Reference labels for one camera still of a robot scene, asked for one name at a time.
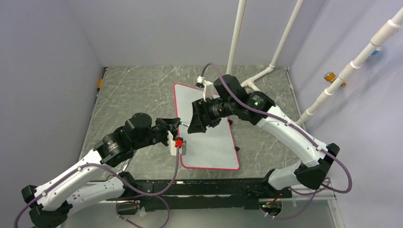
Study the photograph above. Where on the orange yellow wall fitting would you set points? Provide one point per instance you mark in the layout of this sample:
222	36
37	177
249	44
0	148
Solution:
330	77

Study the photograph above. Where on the blue wall fitting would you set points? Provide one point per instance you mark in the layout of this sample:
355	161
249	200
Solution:
377	50

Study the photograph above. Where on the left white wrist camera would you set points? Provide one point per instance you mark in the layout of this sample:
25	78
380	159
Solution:
176	145

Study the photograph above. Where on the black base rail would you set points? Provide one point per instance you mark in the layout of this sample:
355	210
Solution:
246	193

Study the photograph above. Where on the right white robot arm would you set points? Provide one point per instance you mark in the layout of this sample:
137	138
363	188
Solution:
261	111

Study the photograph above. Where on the silver combination wrench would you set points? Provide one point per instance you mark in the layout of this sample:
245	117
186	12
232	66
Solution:
126	164

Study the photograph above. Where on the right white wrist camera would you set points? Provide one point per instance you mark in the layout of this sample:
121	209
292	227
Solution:
207	86

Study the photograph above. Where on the white PVC pipe frame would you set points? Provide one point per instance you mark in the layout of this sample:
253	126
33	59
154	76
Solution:
262	29

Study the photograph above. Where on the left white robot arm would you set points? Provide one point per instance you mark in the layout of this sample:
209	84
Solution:
92	179

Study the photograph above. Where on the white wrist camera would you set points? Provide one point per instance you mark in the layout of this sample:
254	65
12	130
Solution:
207	86
176	145

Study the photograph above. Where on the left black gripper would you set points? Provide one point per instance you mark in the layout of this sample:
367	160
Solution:
168	125

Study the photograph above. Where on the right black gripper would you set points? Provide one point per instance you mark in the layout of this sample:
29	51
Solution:
201	109

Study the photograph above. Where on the white PVC diagonal pipe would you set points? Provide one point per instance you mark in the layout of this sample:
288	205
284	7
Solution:
390	28

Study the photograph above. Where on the red framed whiteboard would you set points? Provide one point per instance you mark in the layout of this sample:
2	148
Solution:
212	150

